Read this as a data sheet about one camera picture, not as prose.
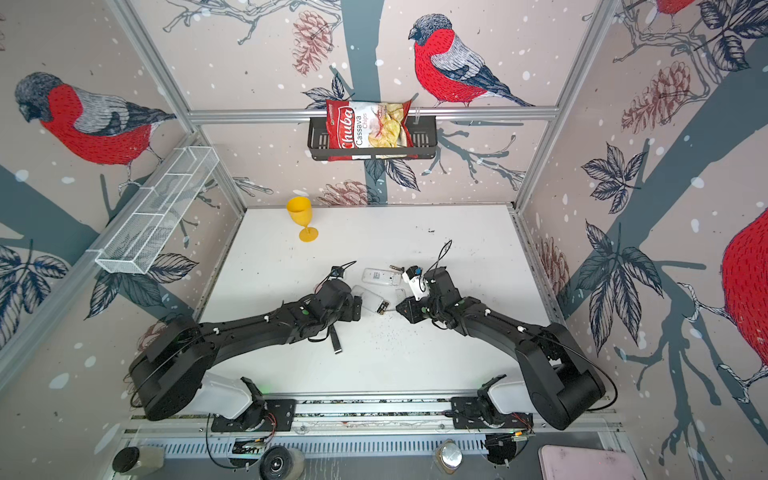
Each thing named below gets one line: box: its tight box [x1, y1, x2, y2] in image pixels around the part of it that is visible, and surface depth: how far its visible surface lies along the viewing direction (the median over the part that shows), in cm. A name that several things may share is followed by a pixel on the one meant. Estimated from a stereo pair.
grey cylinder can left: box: [112, 446, 165, 474], surface depth 62 cm
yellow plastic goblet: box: [286, 196, 319, 243], surface depth 106 cm
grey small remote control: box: [351, 285, 391, 315], surface depth 94 cm
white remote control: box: [361, 268, 402, 286], surface depth 101 cm
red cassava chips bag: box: [326, 100, 416, 161], surface depth 89 cm
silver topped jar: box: [435, 439, 464, 475], surface depth 61 cm
